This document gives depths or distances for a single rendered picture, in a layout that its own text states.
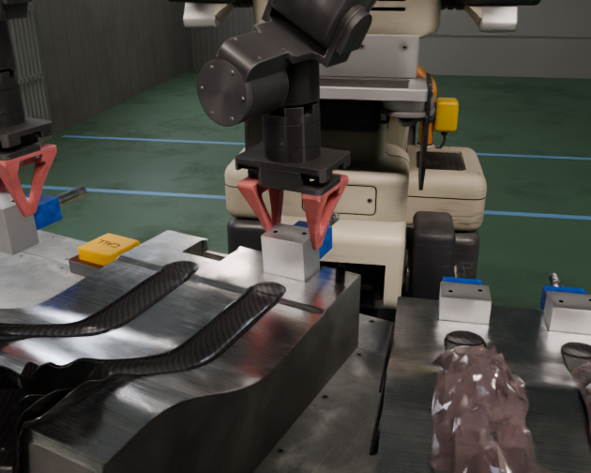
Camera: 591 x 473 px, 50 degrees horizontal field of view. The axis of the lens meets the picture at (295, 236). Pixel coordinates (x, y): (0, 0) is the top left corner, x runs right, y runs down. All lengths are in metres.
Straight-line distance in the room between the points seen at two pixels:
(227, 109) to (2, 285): 0.49
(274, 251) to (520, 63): 7.44
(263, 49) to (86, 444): 0.33
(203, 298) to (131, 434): 0.26
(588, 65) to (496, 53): 1.02
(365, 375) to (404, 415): 0.20
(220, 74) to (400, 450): 0.33
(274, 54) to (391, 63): 0.43
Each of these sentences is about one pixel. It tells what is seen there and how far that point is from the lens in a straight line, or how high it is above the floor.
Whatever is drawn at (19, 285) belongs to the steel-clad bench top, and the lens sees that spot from 0.93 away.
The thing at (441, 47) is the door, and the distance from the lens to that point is 7.91.
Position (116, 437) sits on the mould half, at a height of 0.93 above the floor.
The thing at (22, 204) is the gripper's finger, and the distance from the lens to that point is 0.74.
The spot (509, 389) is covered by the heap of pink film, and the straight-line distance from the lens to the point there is 0.49.
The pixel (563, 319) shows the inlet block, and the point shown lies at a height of 0.87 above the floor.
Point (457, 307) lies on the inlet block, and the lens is 0.68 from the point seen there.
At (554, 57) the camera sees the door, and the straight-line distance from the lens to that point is 8.09.
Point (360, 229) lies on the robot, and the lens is 1.03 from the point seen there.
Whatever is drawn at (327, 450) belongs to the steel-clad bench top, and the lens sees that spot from 0.59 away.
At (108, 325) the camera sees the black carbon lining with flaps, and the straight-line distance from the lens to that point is 0.64.
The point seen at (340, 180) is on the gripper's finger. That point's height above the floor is 0.99.
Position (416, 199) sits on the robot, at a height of 0.76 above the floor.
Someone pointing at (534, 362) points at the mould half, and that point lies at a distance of 0.64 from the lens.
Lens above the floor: 1.19
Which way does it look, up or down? 23 degrees down
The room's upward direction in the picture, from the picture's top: straight up
